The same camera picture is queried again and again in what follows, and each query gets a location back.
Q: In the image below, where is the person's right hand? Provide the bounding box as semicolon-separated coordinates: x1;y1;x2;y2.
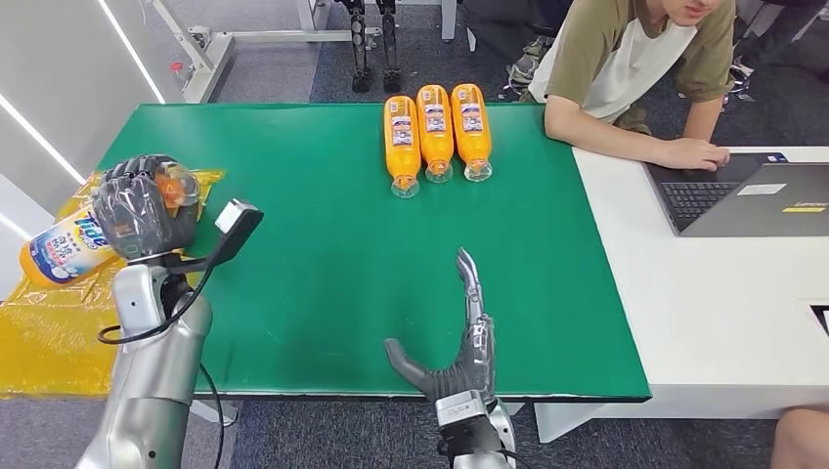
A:
657;137;731;172

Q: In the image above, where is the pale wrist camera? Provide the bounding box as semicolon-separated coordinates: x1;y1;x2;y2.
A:
214;198;266;237
433;390;491;430

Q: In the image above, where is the orange detergent bottle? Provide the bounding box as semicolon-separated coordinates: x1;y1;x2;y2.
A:
415;84;456;185
383;95;422;199
18;161;202;290
450;82;494;183

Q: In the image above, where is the person's grey sneaker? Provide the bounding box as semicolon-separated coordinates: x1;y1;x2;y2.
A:
499;35;558;104

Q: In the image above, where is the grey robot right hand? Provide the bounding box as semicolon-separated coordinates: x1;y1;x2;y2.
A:
383;246;498;405

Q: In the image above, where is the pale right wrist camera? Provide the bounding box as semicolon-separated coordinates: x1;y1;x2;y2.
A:
433;390;491;430

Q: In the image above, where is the green table mat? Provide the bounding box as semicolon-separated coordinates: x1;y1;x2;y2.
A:
97;103;653;404

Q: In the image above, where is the grey laptop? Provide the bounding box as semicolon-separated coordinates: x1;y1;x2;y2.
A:
644;151;829;238

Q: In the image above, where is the person's knee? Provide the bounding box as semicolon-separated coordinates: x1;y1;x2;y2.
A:
770;407;829;469

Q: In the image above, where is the person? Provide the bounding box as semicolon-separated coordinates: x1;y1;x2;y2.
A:
517;0;738;172

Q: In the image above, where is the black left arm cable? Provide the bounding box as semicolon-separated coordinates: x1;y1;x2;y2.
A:
97;255;226;469

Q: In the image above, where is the black robot leg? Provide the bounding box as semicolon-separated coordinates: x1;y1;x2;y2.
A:
377;0;404;95
336;0;375;95

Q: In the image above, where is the white metal frame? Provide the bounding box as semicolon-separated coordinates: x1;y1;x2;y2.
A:
152;0;461;105

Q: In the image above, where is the yellow film wrapped box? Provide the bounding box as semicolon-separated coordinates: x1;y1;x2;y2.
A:
0;169;227;400

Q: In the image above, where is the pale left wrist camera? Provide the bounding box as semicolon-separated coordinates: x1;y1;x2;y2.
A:
214;198;266;237

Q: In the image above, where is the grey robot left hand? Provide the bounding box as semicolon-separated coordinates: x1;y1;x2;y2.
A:
90;153;203;262

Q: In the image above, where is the white desk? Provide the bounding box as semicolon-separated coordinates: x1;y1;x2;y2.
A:
489;146;829;445

